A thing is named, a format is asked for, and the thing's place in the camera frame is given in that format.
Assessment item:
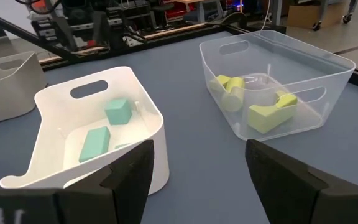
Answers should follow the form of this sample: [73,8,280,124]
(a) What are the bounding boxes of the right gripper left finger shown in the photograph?
[54,139,155,224]

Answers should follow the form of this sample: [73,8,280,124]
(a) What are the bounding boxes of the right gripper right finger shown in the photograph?
[245,138,358,224]

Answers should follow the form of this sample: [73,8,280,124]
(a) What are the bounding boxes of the teal rectangular block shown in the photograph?
[78,126,111,163]

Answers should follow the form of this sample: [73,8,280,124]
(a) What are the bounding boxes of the yellow arch block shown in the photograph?
[247,90,298,134]

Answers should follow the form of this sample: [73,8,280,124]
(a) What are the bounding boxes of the teal cube block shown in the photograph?
[104,98,133,126]

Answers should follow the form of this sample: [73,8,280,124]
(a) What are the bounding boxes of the yellow cylinder block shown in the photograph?
[221,77,246,113]

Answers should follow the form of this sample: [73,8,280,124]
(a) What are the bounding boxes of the small yellow block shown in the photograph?
[209,74,231,94]

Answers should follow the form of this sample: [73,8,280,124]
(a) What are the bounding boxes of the clear plastic bin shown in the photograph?
[199,30,357,142]

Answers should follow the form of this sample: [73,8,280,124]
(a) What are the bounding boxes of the grey plastic bin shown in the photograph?
[0,51,48,128]

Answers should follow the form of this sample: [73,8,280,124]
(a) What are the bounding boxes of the cardboard box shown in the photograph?
[287,0,352,30]

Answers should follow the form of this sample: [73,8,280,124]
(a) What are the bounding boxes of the white hanging cable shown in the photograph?
[260,0,272,32]

